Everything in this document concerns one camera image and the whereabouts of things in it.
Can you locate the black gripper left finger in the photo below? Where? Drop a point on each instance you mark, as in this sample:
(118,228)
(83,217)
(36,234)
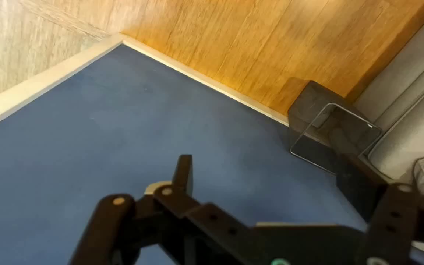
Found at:
(124,221)

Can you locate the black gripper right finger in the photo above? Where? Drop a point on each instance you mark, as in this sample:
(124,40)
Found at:
(368,186)

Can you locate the white baseboard strip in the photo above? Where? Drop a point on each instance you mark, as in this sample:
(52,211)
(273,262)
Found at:
(74,68)

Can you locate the grey door frame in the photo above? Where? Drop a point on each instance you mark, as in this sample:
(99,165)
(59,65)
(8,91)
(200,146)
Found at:
(408,88)

